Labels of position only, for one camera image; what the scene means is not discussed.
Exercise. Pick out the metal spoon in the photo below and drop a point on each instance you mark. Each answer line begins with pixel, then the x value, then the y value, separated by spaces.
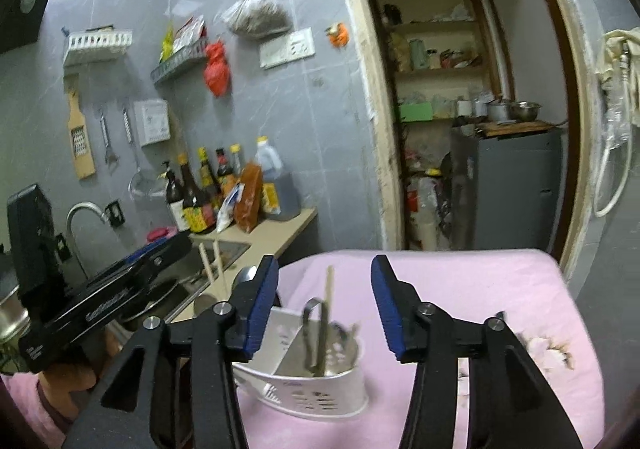
pixel 245 279

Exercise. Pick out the person's left hand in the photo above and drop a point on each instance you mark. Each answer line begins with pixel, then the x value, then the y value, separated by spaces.
pixel 70 376

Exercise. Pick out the pink table cover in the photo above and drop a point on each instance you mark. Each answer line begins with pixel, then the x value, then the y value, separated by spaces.
pixel 475 279

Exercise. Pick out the clear plastic bag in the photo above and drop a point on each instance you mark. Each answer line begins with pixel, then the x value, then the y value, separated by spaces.
pixel 617 119

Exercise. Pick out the hanging metal peeler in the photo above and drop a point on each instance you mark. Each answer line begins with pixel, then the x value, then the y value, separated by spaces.
pixel 106 139

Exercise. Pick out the white sack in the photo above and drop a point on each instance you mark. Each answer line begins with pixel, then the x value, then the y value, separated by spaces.
pixel 429 234

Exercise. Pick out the white plastic utensil basket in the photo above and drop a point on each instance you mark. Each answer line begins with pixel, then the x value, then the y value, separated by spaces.
pixel 310 394

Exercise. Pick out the person's left forearm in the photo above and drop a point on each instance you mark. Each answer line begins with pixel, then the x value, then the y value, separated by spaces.
pixel 25 409

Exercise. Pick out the small clear bottle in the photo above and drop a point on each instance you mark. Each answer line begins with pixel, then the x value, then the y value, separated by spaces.
pixel 236 159

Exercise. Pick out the steel sink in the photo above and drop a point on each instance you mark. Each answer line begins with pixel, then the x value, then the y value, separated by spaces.
pixel 235 251

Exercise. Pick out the wooden cutting board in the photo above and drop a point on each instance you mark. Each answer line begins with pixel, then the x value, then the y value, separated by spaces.
pixel 515 128

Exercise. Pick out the large vinegar jug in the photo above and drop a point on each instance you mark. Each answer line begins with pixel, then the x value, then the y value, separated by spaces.
pixel 280 194

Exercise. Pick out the wooden chopstick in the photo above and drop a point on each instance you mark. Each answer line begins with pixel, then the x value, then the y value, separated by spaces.
pixel 328 309
pixel 207 264
pixel 220 269

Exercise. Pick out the green box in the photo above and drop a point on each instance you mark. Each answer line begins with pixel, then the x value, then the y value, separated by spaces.
pixel 415 112

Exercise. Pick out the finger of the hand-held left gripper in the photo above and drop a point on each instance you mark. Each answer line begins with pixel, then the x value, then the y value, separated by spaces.
pixel 150 249
pixel 160 259

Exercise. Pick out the metal tap valve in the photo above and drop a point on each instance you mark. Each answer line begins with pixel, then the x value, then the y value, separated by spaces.
pixel 623 56

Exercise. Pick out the red labelled sauce bottle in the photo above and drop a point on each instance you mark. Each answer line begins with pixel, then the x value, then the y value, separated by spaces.
pixel 225 174

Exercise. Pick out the wooden door frame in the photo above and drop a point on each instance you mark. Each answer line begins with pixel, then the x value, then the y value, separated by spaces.
pixel 372 104

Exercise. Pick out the wooden shelf unit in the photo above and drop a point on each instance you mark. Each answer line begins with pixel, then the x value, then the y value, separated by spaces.
pixel 440 24

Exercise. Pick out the chili powder bag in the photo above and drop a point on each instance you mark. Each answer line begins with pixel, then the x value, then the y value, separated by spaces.
pixel 249 201

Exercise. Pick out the grey wall rack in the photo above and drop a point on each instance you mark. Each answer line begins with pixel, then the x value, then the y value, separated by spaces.
pixel 177 66

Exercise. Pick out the wooden grater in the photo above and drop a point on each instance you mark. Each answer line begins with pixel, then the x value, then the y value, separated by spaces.
pixel 81 139

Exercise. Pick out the white wall box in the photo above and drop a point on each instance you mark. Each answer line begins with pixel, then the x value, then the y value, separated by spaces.
pixel 151 123

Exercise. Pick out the white wall basket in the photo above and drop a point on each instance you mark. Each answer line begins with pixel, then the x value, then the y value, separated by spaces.
pixel 97 46

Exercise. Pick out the red plastic bag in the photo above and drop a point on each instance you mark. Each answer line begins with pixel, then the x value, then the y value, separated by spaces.
pixel 217 71

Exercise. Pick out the white blue packet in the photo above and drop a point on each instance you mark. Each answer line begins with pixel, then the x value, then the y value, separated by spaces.
pixel 229 209

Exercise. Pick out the white wall socket panel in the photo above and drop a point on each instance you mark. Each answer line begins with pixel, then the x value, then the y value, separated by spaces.
pixel 286 49

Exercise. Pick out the steel faucet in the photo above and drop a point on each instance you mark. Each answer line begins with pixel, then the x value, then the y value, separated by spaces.
pixel 82 211

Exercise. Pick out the dark soy sauce bottle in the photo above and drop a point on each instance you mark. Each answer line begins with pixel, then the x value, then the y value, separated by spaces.
pixel 197 214

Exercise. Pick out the white cup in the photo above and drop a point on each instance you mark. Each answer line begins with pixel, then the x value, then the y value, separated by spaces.
pixel 464 108

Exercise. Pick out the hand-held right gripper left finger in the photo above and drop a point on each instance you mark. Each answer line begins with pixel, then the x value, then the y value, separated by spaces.
pixel 261 309

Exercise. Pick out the grey cabinet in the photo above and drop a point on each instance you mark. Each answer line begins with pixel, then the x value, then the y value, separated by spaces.
pixel 505 189

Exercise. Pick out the steel pot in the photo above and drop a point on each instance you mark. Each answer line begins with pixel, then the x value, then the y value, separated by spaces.
pixel 499 111

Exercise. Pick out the black wall socket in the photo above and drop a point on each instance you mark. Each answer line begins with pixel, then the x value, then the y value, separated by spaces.
pixel 115 214

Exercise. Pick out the dark pump bottle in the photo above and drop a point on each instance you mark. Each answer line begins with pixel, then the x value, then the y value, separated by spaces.
pixel 174 204

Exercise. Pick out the green jar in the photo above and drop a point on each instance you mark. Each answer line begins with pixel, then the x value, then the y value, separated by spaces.
pixel 418 55

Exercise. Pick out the cream rubber gloves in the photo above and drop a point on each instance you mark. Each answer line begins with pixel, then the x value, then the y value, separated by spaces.
pixel 612 41

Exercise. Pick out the pink soap dish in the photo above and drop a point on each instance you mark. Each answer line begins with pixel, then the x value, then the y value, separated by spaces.
pixel 162 234

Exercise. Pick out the metal ladle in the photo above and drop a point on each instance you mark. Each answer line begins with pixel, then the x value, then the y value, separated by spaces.
pixel 312 329

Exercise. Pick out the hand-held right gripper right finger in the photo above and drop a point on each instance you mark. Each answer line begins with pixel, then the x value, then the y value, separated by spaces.
pixel 386 309

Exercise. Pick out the clear bag of dried goods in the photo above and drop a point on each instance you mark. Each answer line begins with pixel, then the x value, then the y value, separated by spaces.
pixel 257 19

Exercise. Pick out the yellow capped sauce bottle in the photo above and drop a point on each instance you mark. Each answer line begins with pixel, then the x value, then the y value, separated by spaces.
pixel 207 179

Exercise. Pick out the metal strainer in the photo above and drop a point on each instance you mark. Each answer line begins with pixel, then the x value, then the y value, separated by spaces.
pixel 145 186

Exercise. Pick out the steel bowl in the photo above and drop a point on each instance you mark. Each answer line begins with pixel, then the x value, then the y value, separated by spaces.
pixel 526 110

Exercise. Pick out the small glass jar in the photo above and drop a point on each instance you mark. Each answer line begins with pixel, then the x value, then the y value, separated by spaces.
pixel 433 60

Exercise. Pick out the yellow green packet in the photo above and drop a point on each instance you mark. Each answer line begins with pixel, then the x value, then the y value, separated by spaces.
pixel 167 46

